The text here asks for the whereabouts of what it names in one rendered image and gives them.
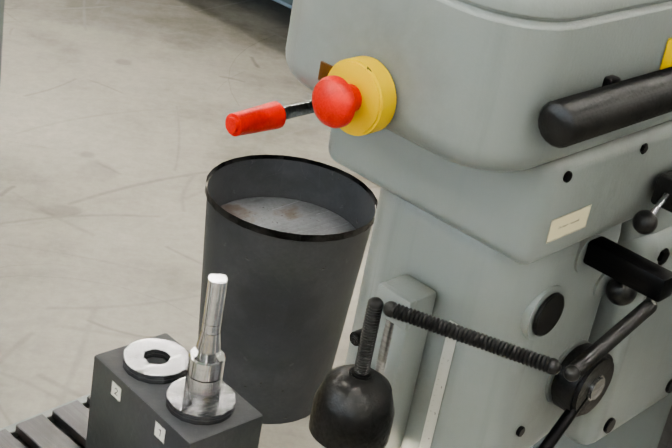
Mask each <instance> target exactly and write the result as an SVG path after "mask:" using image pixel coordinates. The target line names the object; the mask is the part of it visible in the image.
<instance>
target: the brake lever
mask: <svg viewBox="0 0 672 448"><path fill-rule="evenodd" d="M312 113H314V110H313V107H312V99H311V100H307V101H303V102H298V103H294V104H290V105H285V106H282V105H281V104H280V103H279V102H277V101H272V102H268V103H265V104H261V105H258V106H255V107H251V108H248V109H244V110H241V111H237V112H234V113H231V114H229V115H228V116H227V117H226V121H225V126H226V129H227V131H228V132H229V134H230V135H232V136H241V135H246V134H252V133H257V132H263V131H268V130H274V129H279V128H282V127H283V126H284V124H285V121H286V120H287V119H291V118H295V117H299V116H304V115H308V114H312Z"/></svg>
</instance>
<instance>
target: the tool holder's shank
mask: <svg viewBox="0 0 672 448"><path fill-rule="evenodd" d="M227 283H228V278H227V277H226V276H225V275H223V274H219V275H216V274H211V275H209V277H208V284H207V291H206V298H205V306H204V313H203V320H202V327H201V331H200V334H199V337H198V340H197V343H196V349H197V350H198V351H199V352H198V354H199V355H200V356H201V357H202V358H205V359H212V358H214V357H216V354H217V353H218V352H220V350H221V337H220V330H221V324H222V317H223V310H224V303H225V296H226V290H227Z"/></svg>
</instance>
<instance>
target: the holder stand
mask: <svg viewBox="0 0 672 448"><path fill-rule="evenodd" d="M188 354H189V352H188V351H187V350H186V349H185V348H184V347H182V346H181V345H180V344H179V343H178V342H177V341H175V340H174V339H173V338H172V337H171V336H170V335H168V334H167V333H164V334H161V335H158V336H155V337H151V338H148V339H142V340H137V341H135V342H133V343H131V344H129V345H126V346H123V347H119V348H116V349H113V350H110V351H107V352H104V353H100V354H97V355H95V357H94V365H93V375H92V386H91V396H90V406H89V417H88V427H87V437H86V448H258V445H259V439H260V433H261V427H262V422H263V415H262V414H261V413H260V412H259V411H258V410H257V409H255V408H254V407H253V406H252V405H251V404H250V403H248V402H247V401H246V400H245V399H244V398H242V397H241V396H240V395H239V394H238V393H237V392H235V391H234V390H233V389H232V388H231V387H230V386H228V385H227V384H226V383H225V382H224V381H222V385H221V391H220V398H219V401H218V402H217V403H215V404H214V405H211V406H205V407H203V406H196V405H193V404H191V403H189V402H188V401H186V399H185V398H184V396H183V391H184V384H185V376H186V369H187V362H188Z"/></svg>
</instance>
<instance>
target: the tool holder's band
mask: <svg viewBox="0 0 672 448"><path fill-rule="evenodd" d="M198 352H199V351H198V350H197V349H196V346H195V347H193V348H192V349H190V351H189V354H188V362H189V363H190V364H191V365H192V366H193V367H194V368H196V369H199V370H202V371H215V370H219V369H221V368H222V367H223V366H224V364H225V358H226V356H225V353H224V352H223V351H222V350H220V352H218V353H217V354H216V357H214V358H212V359H205V358H202V357H201V356H200V355H199V354H198Z"/></svg>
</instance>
